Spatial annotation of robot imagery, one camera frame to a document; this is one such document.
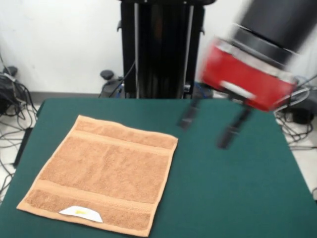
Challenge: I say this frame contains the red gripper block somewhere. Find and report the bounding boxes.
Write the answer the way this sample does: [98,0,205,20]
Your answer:
[176,37,299,150]

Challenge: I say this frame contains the tan terry towel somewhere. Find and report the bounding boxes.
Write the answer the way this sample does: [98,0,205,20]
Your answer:
[16,114,179,238]

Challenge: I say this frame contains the dark green table cloth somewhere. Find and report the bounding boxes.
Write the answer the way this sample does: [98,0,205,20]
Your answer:
[0,98,317,238]

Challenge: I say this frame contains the black floor base foot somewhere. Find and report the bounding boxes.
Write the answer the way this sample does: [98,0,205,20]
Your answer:
[274,75,317,124]
[0,66,19,115]

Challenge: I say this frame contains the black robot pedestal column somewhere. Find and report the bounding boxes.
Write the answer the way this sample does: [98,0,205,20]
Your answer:
[116,0,206,99]

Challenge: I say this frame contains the tangled black floor cables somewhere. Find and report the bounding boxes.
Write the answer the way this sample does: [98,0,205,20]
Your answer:
[274,114,317,150]
[0,49,39,201]

